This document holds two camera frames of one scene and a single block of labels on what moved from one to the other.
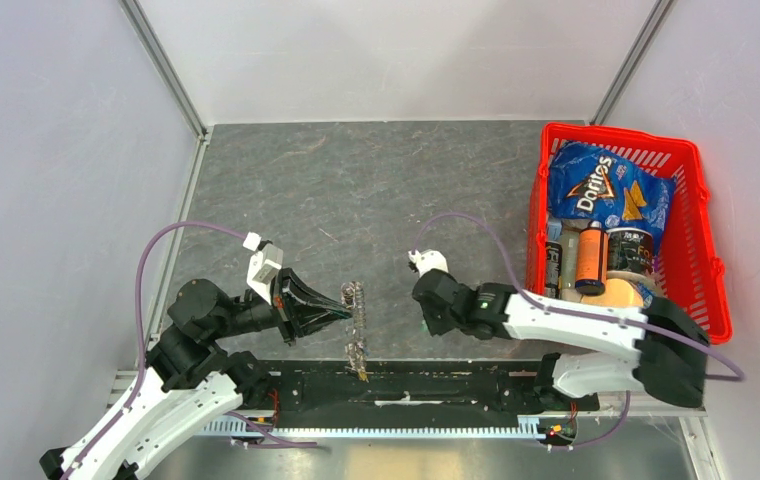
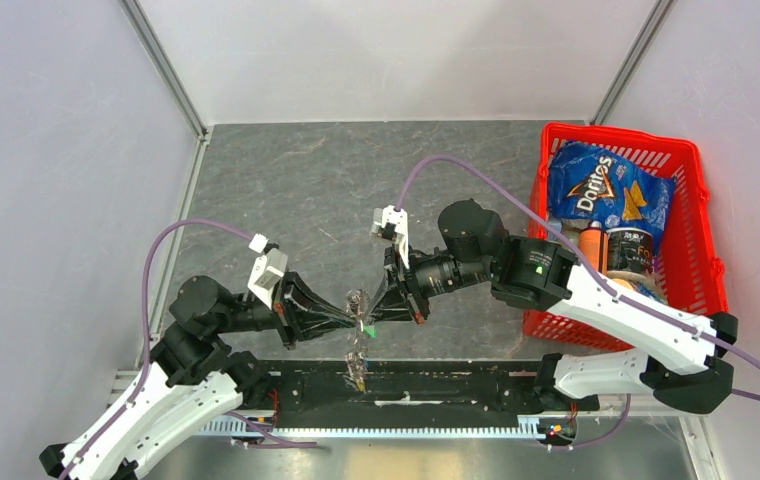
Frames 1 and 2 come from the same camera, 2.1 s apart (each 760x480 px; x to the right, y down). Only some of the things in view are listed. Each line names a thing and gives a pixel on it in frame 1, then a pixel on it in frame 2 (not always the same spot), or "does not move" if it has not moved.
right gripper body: (438, 324) -> (394, 261)
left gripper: (292, 317) does not move
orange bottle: (592, 259) does not move
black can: (630, 249) does not move
